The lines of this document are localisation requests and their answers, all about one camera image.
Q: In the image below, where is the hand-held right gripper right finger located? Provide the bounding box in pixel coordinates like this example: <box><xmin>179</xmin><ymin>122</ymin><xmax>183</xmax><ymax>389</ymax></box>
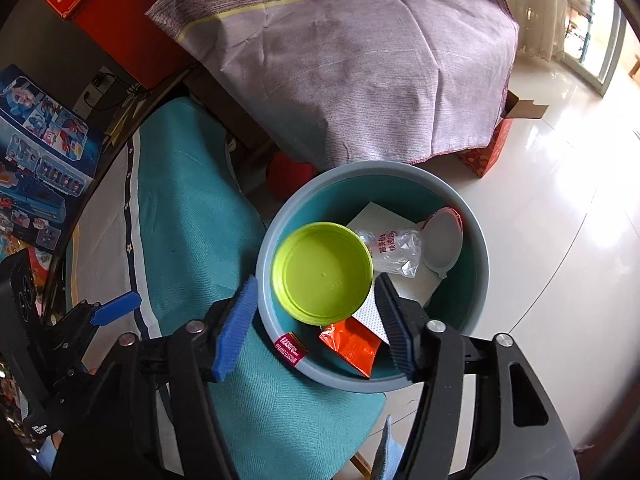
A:
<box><xmin>374</xmin><ymin>274</ymin><xmax>581</xmax><ymax>480</ymax></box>

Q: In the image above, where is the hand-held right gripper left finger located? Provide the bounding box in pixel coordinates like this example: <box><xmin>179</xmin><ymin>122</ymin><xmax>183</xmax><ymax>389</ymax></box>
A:
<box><xmin>50</xmin><ymin>274</ymin><xmax>261</xmax><ymax>480</ymax></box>

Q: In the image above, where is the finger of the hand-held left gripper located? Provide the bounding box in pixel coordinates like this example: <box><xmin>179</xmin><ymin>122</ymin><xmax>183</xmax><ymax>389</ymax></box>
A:
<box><xmin>54</xmin><ymin>290</ymin><xmax>142</xmax><ymax>334</ymax></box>
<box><xmin>42</xmin><ymin>332</ymin><xmax>108</xmax><ymax>401</ymax></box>

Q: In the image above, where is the red snack wrapper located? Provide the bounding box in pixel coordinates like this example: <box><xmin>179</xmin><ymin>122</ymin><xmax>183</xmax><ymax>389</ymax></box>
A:
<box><xmin>319</xmin><ymin>317</ymin><xmax>385</xmax><ymax>378</ymax></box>

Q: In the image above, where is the blue plastic bucket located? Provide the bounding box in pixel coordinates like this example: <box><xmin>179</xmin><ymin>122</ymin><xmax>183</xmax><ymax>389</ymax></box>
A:
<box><xmin>256</xmin><ymin>160</ymin><xmax>490</xmax><ymax>393</ymax></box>

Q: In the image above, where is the clear plastic bag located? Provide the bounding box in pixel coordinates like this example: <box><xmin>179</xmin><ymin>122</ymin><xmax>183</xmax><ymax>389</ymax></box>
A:
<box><xmin>356</xmin><ymin>227</ymin><xmax>426</xmax><ymax>278</ymax></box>

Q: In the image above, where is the green plastic lid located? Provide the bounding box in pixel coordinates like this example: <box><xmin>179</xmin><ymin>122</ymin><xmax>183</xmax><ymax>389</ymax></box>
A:
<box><xmin>271</xmin><ymin>222</ymin><xmax>375</xmax><ymax>325</ymax></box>

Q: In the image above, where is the white bowl red rim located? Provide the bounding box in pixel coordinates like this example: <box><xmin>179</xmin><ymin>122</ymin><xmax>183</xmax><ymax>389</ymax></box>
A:
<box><xmin>422</xmin><ymin>207</ymin><xmax>465</xmax><ymax>278</ymax></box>

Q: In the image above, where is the white paper towel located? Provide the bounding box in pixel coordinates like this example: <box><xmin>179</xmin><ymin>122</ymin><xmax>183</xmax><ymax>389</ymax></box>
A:
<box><xmin>345</xmin><ymin>201</ymin><xmax>443</xmax><ymax>346</ymax></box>

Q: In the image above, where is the teal striped printed blanket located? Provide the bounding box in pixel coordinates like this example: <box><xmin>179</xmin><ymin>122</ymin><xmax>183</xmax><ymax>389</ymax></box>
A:
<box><xmin>65</xmin><ymin>97</ymin><xmax>388</xmax><ymax>480</ymax></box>

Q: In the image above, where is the person's blue jeans leg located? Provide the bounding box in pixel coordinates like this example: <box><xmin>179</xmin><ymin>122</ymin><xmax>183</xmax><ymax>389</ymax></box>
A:
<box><xmin>372</xmin><ymin>415</ymin><xmax>401</xmax><ymax>480</ymax></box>

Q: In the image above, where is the red plastic item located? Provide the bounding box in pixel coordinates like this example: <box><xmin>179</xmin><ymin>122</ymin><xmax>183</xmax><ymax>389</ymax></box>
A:
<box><xmin>265</xmin><ymin>151</ymin><xmax>321</xmax><ymax>201</ymax></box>

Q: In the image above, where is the blue printed toy box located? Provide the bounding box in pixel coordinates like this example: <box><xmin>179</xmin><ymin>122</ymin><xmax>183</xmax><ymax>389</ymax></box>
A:
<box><xmin>0</xmin><ymin>64</ymin><xmax>106</xmax><ymax>251</ymax></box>

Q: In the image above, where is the red open cardboard box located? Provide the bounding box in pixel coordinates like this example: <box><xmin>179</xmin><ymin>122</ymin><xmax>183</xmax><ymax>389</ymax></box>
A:
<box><xmin>457</xmin><ymin>92</ymin><xmax>551</xmax><ymax>180</ymax></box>

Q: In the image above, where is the red cardboard box yellow print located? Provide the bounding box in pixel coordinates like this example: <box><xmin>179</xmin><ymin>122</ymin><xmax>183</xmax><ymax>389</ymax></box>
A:
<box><xmin>31</xmin><ymin>0</ymin><xmax>201</xmax><ymax>90</ymax></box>

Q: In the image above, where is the white lace curtain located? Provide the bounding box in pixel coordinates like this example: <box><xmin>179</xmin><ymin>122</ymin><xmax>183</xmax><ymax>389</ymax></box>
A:
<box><xmin>497</xmin><ymin>0</ymin><xmax>571</xmax><ymax>61</ymax></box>

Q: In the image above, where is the white wall socket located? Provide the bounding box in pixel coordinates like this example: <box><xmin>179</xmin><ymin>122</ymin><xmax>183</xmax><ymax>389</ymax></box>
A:
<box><xmin>72</xmin><ymin>67</ymin><xmax>131</xmax><ymax>116</ymax></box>

